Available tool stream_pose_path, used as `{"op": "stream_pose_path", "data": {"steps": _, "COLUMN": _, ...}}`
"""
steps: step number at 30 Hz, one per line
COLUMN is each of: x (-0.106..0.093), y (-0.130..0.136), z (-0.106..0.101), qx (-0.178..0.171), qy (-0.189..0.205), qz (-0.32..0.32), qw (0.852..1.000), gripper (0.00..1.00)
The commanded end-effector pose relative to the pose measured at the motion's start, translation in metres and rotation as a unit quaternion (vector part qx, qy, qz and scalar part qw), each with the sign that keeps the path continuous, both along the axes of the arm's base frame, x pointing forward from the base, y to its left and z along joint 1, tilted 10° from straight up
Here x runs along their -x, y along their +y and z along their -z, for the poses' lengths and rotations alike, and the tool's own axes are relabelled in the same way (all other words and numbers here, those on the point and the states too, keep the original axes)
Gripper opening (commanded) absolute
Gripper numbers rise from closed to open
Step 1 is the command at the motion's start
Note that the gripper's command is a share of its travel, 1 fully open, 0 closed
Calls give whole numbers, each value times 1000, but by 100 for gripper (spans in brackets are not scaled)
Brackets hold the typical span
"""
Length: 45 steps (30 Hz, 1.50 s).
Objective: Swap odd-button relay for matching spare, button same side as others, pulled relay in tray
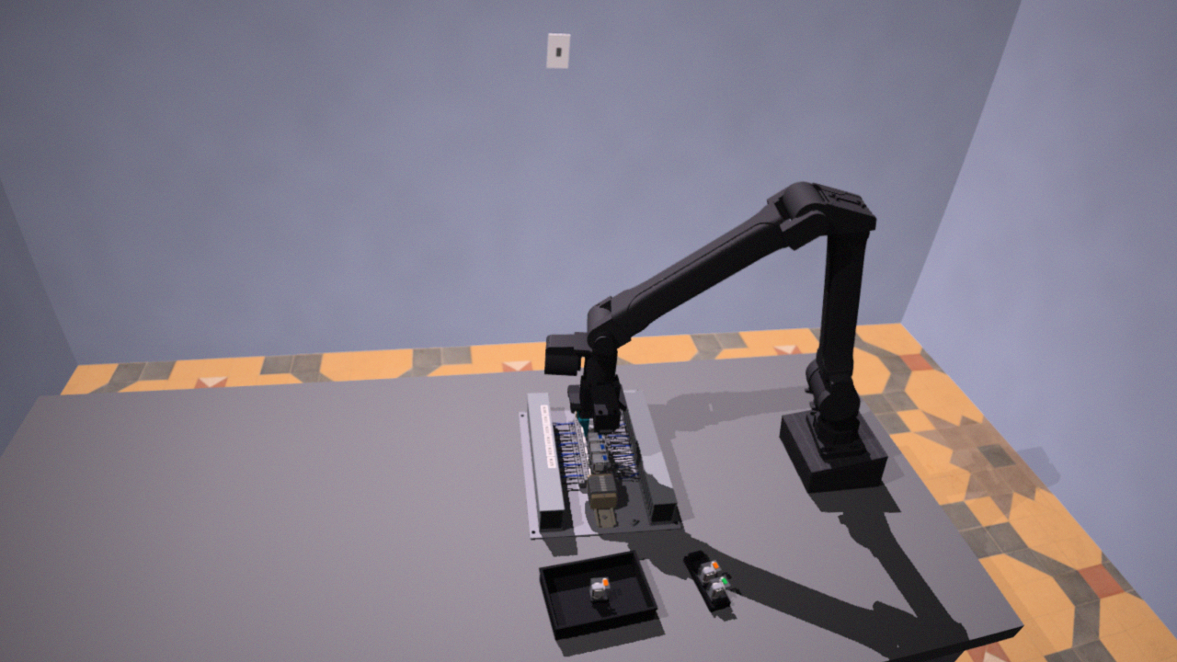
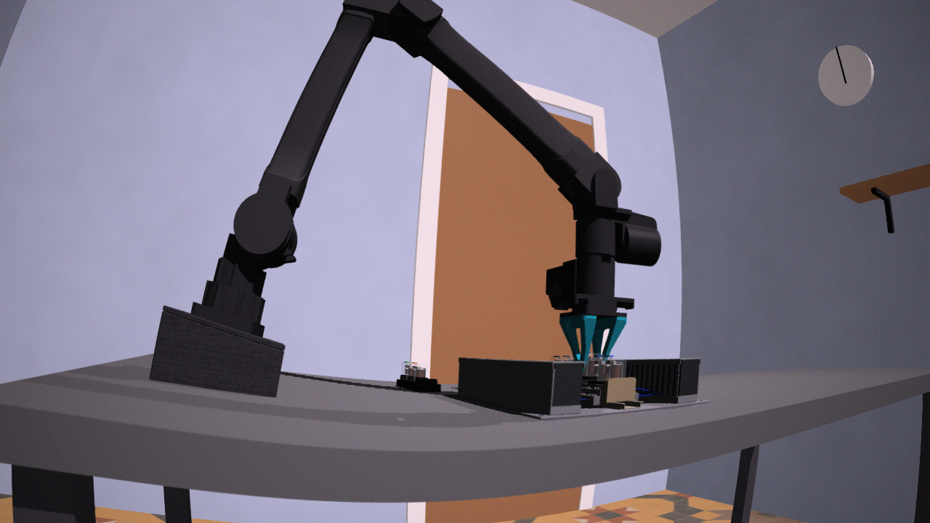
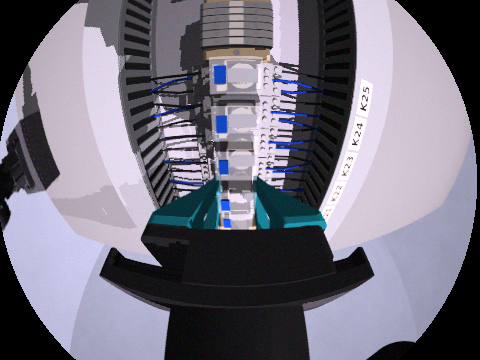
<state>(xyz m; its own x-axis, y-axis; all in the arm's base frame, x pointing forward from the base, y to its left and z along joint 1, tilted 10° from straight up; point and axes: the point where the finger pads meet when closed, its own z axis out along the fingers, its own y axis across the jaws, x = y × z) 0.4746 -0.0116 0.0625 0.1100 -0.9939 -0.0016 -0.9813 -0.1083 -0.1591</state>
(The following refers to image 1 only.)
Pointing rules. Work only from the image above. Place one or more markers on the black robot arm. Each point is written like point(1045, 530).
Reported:
point(613, 321)

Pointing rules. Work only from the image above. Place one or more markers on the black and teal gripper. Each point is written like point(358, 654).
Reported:
point(584, 416)

